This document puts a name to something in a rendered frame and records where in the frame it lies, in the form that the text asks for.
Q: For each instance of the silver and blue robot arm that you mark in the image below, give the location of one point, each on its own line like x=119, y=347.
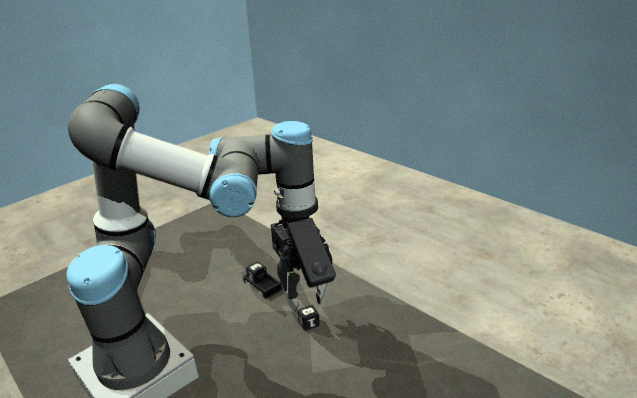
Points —
x=128, y=350

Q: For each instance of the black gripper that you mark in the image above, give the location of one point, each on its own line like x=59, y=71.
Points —
x=288, y=276

